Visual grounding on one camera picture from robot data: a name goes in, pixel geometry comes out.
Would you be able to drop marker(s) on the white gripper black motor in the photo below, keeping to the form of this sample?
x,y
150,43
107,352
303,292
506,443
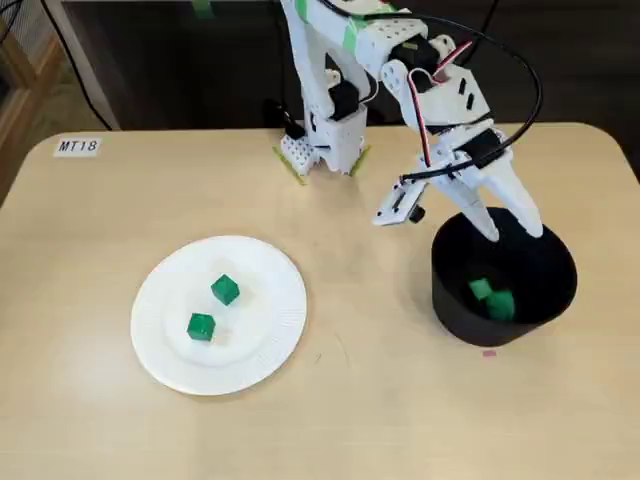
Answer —
x,y
481,172

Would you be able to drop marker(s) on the green block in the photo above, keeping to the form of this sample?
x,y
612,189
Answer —
x,y
501,306
200,326
224,289
479,288

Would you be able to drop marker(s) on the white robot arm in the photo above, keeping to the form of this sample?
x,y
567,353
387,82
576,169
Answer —
x,y
320,75

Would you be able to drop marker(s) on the black pot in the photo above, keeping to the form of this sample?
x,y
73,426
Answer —
x,y
450,305

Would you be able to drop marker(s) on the white paper plate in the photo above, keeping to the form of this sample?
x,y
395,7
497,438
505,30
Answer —
x,y
165,360

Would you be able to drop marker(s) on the small pink sticker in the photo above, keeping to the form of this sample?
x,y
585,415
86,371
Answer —
x,y
489,353

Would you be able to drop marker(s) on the black table clamp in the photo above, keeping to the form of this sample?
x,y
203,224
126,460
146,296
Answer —
x,y
282,117

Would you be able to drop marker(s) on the white MT18 label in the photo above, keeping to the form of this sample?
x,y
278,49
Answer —
x,y
77,146

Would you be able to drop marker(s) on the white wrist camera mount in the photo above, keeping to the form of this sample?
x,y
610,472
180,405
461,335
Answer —
x,y
395,207

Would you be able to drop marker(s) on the green base plate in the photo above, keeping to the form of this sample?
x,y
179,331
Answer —
x,y
287,166

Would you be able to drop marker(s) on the white post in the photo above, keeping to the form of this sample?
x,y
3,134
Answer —
x,y
75,60

